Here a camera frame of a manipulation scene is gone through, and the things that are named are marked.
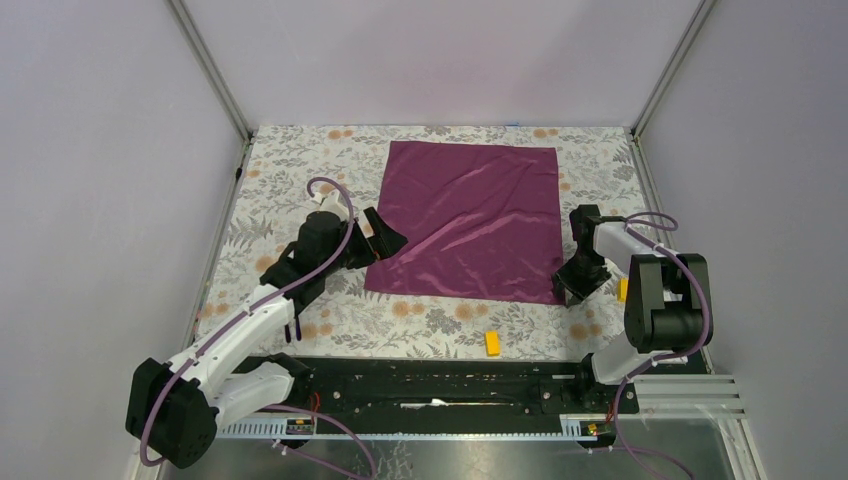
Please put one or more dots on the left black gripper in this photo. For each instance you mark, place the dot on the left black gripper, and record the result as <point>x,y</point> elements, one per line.
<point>385,242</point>

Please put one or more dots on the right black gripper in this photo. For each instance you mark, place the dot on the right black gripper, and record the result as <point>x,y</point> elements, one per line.
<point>580,290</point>

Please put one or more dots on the purple satin napkin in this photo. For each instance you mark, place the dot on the purple satin napkin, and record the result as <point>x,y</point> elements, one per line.
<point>482,222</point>

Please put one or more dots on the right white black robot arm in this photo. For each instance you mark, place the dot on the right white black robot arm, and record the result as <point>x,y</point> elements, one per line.
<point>667,309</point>

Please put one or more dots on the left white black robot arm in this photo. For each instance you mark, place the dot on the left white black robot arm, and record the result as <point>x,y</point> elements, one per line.
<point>177,407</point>

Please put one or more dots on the yellow block at right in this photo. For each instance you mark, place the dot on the yellow block at right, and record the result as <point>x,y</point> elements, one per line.
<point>622,290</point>

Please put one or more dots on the yellow block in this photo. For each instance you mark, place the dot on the yellow block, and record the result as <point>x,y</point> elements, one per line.
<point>622,290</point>
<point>492,344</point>

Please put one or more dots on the yellow block near front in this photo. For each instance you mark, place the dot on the yellow block near front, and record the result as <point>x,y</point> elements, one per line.
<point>492,344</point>

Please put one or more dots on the floral tablecloth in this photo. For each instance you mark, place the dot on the floral tablecloth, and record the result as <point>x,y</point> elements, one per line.
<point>595,165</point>

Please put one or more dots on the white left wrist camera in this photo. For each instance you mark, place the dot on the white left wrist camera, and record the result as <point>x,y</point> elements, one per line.
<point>338,204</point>

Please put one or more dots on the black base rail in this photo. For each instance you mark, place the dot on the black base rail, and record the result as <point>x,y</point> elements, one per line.
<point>434,397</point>

